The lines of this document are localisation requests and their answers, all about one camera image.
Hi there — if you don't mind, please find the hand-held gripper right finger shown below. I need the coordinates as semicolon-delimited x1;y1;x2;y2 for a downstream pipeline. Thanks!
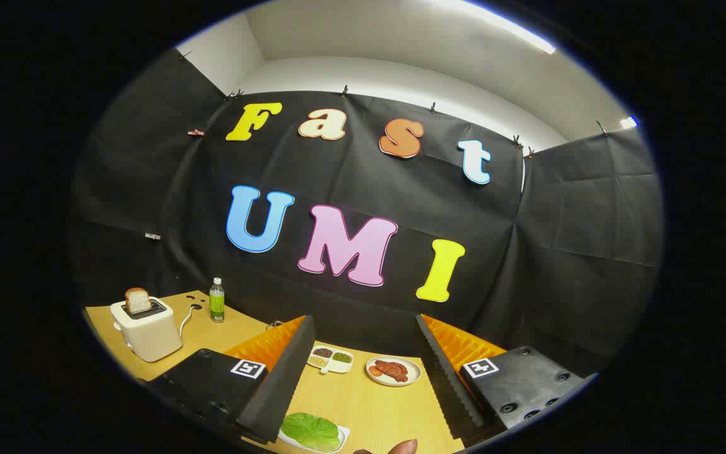
415;313;597;442

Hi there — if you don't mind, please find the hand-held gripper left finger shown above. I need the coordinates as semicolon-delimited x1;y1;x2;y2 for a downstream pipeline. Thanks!
146;315;316;445

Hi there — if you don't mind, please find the green lettuce leaf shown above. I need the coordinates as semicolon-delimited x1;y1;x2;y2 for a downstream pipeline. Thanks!
281;413;341;452

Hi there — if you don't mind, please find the white bread slice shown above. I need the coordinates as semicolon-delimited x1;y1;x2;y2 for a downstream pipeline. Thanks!
125;288;153;315

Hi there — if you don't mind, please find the white round meat plate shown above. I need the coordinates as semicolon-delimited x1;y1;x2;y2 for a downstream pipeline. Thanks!
366;356;422;387

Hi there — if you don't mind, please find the white divided bean dish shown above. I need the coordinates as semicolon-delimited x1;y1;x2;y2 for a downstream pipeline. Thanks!
307;345;355;375

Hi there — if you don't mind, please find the red brown meat slice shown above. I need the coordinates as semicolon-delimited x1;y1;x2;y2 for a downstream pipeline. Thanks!
372;359;409;383

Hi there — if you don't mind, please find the white square plate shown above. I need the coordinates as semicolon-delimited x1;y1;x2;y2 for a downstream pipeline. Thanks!
277;422;351;454

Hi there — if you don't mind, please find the green label drink bottle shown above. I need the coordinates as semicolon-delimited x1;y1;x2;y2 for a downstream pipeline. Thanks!
209;277;226;323

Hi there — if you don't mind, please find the cream white toaster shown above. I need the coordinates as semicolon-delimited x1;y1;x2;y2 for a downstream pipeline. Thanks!
110;296;184;363

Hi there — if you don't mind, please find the white toaster cable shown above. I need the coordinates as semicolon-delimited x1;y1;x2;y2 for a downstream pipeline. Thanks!
178;305;203;338

